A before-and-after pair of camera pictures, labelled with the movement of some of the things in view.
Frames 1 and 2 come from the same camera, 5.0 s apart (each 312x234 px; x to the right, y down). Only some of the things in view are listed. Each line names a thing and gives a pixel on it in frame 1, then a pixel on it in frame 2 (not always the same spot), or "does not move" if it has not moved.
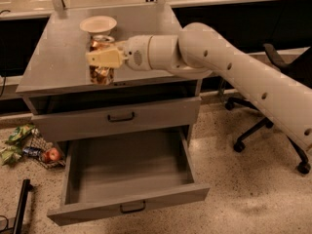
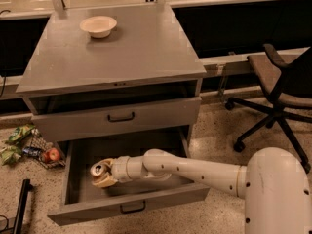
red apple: x=51 y=155 does not move
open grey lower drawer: x=114 y=174 does not move
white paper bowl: x=98 y=25 does not move
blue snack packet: x=32 y=151 does not move
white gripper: x=136 y=54 -> x=121 y=169
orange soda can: x=100 y=75 -> x=100 y=171
